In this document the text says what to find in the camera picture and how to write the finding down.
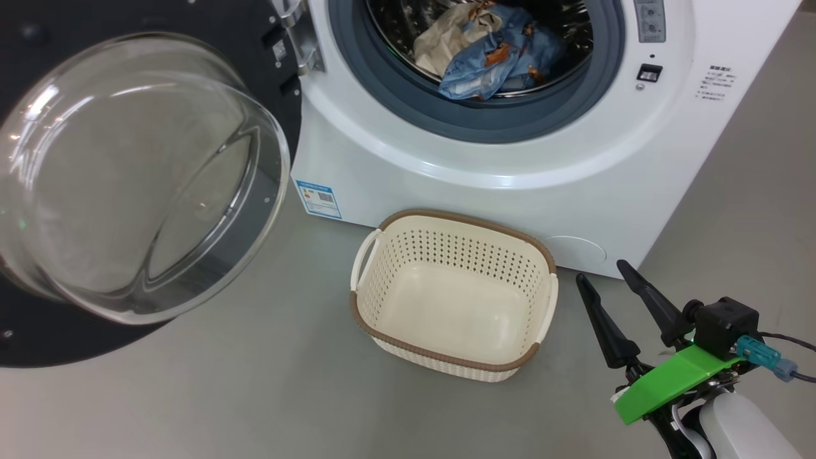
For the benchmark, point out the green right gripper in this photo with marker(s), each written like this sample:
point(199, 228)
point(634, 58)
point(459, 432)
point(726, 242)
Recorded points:
point(676, 379)

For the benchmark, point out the blue garment with bear print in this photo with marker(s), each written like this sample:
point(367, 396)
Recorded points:
point(510, 64)

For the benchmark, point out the blue garment with orange patch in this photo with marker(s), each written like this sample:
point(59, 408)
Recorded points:
point(446, 38)

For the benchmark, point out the black round glass washer door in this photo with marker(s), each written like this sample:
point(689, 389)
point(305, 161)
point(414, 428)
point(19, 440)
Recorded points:
point(51, 344)

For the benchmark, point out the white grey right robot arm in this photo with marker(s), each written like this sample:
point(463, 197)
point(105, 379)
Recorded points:
point(743, 430)

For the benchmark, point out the white front-load washing machine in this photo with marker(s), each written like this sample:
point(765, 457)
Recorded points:
point(510, 185)

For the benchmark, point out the black door latch socket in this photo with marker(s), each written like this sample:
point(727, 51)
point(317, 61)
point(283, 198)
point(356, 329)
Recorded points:
point(649, 72)

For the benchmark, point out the grey rubber door gasket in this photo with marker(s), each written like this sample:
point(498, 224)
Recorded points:
point(478, 121)

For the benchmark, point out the steel perforated washer drum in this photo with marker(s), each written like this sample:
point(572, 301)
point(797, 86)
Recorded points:
point(395, 25)

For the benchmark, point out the metal door hinge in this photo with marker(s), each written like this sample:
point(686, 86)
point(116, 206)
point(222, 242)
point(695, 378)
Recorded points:
point(306, 38)

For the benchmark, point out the small silver label sticker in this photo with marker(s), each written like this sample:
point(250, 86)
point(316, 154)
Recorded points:
point(280, 51)

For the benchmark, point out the round white filter cover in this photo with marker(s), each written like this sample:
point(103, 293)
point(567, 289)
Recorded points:
point(577, 252)

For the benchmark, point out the cream perforated laundry basket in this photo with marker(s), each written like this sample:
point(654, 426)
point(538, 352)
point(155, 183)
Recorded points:
point(459, 319)

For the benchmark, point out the printed text label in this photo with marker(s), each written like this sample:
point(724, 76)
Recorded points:
point(717, 83)

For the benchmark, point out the grey warning sticker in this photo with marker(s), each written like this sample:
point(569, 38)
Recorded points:
point(650, 22)

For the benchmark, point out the blue energy label sticker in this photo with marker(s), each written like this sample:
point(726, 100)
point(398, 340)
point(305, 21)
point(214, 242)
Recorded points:
point(319, 199)

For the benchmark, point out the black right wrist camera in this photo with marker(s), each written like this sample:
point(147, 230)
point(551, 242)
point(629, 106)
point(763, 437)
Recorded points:
point(723, 325)

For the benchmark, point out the teal right camera connector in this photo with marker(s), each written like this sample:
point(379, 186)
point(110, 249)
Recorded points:
point(762, 356)

